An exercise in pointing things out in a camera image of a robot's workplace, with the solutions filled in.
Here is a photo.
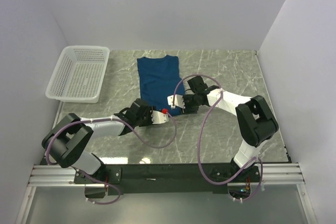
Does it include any blue printed t-shirt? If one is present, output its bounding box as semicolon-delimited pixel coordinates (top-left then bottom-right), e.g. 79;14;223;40
137;55;185;116

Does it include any white plastic basket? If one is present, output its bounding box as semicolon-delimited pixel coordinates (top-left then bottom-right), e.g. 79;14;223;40
45;46;110;103

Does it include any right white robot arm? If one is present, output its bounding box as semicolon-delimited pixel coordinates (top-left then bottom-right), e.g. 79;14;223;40
173;74;279;173

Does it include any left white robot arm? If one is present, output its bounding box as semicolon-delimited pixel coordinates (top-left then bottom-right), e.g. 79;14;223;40
41;99;155;175

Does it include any black base beam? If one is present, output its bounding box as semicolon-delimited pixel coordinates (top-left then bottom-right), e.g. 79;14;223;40
74;163;260;198

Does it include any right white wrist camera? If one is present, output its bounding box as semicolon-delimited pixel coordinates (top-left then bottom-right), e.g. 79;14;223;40
167;94;185;109

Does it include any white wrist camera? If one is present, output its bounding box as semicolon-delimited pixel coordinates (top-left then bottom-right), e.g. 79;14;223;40
167;94;185;109
151;110;169;125

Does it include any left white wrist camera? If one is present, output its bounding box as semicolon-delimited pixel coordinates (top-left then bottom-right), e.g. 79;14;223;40
151;110;169;125

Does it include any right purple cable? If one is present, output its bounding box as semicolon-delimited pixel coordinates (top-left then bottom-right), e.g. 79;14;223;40
173;73;264;203

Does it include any aluminium frame rail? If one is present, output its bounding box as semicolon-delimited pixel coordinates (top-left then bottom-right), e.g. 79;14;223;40
27;163;87;187

